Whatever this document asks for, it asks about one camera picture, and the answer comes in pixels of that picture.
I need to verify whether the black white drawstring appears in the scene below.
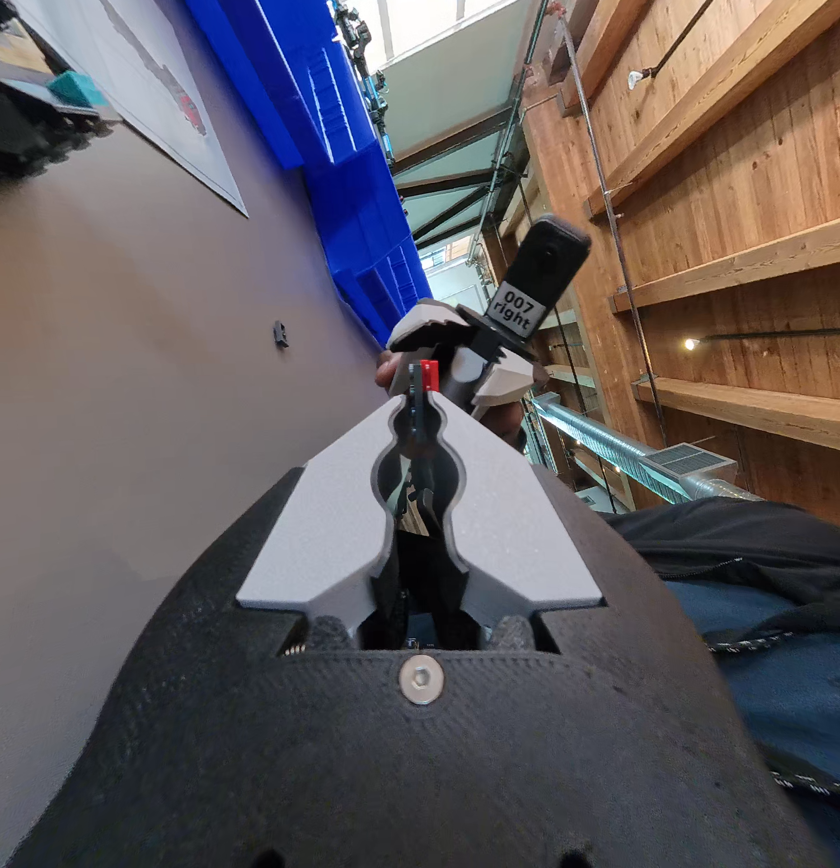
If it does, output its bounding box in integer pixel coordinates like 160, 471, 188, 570
772, 773, 840, 797
708, 631, 797, 655

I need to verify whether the blue plastic storage bin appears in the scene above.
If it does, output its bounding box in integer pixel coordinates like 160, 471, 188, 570
186, 0, 394, 170
305, 142, 434, 348

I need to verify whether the grey desk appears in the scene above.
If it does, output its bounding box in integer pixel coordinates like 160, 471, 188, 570
0, 0, 410, 868

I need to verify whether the open instruction booklet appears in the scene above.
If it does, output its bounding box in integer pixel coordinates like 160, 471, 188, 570
13, 0, 250, 219

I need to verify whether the grey black brick assembly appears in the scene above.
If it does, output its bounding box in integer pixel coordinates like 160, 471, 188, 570
0, 54, 122, 180

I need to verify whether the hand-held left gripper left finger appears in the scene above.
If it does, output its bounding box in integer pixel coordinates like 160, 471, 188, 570
235, 395, 410, 646

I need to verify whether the blue sweatshirt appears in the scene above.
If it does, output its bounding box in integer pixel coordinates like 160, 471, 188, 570
664, 576, 840, 868

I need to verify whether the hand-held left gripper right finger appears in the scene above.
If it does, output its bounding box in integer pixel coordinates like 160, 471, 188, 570
430, 395, 605, 646

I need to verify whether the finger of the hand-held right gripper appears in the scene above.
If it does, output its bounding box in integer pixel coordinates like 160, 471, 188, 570
471, 351, 536, 409
386, 298, 473, 354

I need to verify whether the silver air duct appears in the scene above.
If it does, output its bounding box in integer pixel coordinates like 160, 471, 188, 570
531, 393, 763, 506

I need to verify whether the dark grey brick plate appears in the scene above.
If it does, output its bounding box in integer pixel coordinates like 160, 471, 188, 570
408, 363, 427, 445

